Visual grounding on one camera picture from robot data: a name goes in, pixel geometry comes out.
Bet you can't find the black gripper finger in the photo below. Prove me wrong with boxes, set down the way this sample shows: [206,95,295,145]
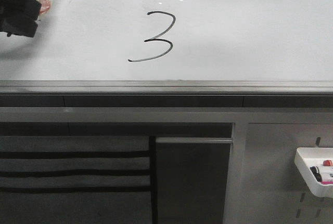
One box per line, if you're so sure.
[1,0,41,19]
[1,15,38,37]

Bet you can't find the grey cabinet with black stripes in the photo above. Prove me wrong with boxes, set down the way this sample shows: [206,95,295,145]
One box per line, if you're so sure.
[1,123,158,223]

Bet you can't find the grey pegboard panel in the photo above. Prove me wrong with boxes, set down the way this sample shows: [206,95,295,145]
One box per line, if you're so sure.
[223,124,332,223]

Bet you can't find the black capped marker in tray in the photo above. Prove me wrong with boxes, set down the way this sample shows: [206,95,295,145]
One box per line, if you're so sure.
[310,166,332,174]

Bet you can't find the pink capped marker in tray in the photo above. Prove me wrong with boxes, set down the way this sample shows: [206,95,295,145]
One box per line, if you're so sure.
[314,173,333,185]

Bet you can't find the red capped marker in tray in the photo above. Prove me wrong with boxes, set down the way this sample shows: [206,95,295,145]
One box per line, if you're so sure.
[323,160,333,167]

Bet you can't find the white whiteboard with aluminium frame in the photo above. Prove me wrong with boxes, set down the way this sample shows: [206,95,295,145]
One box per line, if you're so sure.
[1,0,332,95]

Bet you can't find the dark grey panel with handle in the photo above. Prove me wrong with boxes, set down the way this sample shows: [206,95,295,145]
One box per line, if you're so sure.
[156,137,232,223]

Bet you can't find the white wall-mounted marker tray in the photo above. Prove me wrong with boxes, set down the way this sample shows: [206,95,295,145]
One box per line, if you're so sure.
[294,147,332,198]

